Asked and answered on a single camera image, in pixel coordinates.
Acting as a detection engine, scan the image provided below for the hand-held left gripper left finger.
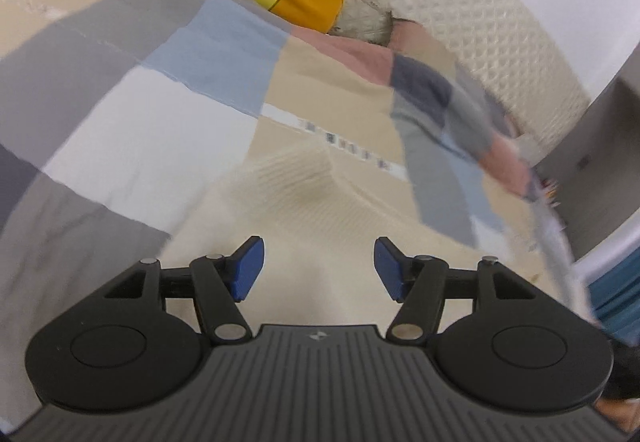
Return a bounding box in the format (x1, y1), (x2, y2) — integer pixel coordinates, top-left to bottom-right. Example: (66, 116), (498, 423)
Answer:
(102, 236), (266, 343)

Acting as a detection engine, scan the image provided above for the cream fluffy pillow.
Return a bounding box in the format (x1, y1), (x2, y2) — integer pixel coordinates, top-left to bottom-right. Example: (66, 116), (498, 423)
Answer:
(331, 0), (397, 48)

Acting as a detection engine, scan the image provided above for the blue cloth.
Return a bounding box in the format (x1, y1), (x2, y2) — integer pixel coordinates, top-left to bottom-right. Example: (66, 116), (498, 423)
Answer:
(584, 242), (640, 349)

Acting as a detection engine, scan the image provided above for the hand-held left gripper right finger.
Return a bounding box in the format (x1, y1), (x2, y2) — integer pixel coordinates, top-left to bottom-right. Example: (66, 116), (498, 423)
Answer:
(374, 237), (539, 343)

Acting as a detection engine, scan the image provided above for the patchwork colour-block duvet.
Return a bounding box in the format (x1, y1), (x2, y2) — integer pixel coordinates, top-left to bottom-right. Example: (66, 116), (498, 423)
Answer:
(0, 0), (598, 425)

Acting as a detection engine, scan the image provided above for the cream quilted headboard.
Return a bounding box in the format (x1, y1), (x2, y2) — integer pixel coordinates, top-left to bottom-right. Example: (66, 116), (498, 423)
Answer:
(350, 0), (594, 159)

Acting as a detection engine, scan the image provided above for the cream knit sweater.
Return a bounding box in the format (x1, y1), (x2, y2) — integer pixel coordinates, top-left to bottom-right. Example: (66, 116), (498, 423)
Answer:
(164, 142), (592, 329)

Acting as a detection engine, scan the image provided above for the colourful bedside clutter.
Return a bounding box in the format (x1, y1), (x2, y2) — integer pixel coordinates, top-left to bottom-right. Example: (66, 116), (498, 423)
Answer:
(541, 177), (566, 210)

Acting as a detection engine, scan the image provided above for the grey cabinet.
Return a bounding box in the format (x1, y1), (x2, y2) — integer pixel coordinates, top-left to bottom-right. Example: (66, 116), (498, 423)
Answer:
(536, 72), (640, 264)

